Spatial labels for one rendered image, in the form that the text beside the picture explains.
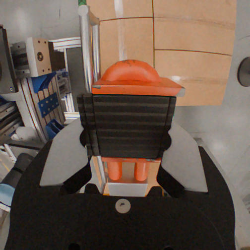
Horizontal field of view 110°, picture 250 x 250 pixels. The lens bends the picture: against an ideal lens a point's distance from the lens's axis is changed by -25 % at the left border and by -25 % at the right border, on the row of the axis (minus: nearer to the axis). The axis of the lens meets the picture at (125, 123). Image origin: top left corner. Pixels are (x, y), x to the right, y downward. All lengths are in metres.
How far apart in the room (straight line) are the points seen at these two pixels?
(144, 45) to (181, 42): 0.25
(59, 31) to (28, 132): 1.18
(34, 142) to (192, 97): 1.10
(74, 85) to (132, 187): 1.21
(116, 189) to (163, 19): 0.87
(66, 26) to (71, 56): 0.42
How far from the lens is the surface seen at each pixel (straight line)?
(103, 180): 0.18
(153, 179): 0.79
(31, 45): 0.50
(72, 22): 1.55
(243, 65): 1.96
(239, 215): 1.47
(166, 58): 0.86
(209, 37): 0.99
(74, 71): 1.28
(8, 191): 0.66
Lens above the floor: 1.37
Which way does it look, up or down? 59 degrees down
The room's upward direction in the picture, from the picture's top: 176 degrees counter-clockwise
